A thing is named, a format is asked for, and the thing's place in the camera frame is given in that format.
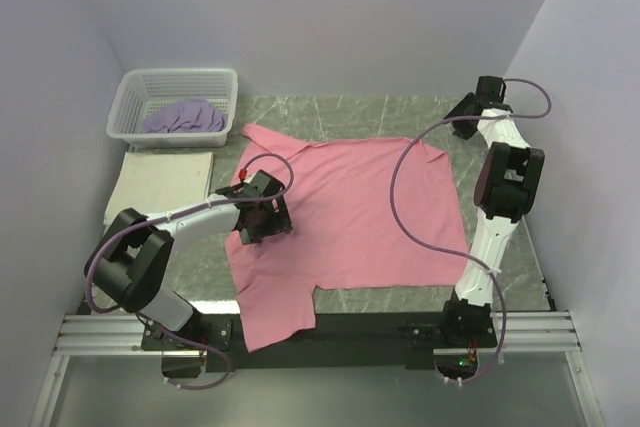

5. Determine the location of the pink t shirt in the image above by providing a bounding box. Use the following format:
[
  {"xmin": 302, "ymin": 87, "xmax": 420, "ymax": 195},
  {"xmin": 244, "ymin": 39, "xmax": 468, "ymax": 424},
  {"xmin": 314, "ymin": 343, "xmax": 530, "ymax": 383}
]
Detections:
[{"xmin": 225, "ymin": 124, "xmax": 468, "ymax": 351}]

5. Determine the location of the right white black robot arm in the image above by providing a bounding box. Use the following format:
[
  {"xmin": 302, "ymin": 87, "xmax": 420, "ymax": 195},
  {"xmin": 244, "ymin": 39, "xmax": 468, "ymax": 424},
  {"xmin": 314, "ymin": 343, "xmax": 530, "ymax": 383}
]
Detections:
[{"xmin": 438, "ymin": 76, "xmax": 545, "ymax": 348}]

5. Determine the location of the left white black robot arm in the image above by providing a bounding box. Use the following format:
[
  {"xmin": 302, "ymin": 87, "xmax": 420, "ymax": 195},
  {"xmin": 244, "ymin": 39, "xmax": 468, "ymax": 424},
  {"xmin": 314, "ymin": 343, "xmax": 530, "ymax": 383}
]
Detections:
[{"xmin": 85, "ymin": 170, "xmax": 293, "ymax": 349}]

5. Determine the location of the folded cream cloth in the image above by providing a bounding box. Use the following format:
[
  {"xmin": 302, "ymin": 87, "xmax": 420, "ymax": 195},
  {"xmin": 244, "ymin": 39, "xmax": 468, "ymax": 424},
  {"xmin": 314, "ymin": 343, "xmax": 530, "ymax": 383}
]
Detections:
[{"xmin": 104, "ymin": 151, "xmax": 215, "ymax": 226}]

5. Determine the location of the purple t shirt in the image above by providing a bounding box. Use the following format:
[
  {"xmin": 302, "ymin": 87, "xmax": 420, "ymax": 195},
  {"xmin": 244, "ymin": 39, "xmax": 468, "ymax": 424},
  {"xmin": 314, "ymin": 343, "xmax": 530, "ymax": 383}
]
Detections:
[{"xmin": 142, "ymin": 99, "xmax": 228, "ymax": 134}]

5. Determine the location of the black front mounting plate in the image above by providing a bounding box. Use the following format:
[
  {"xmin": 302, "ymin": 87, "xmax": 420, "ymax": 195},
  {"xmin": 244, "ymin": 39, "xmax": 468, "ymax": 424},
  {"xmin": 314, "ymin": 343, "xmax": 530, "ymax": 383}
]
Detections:
[{"xmin": 141, "ymin": 311, "xmax": 499, "ymax": 374}]

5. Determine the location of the white plastic laundry basket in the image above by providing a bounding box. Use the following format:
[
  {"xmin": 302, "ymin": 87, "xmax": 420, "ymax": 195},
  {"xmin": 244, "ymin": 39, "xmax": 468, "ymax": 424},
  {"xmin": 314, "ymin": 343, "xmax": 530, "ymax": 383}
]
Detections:
[{"xmin": 106, "ymin": 68, "xmax": 238, "ymax": 149}]

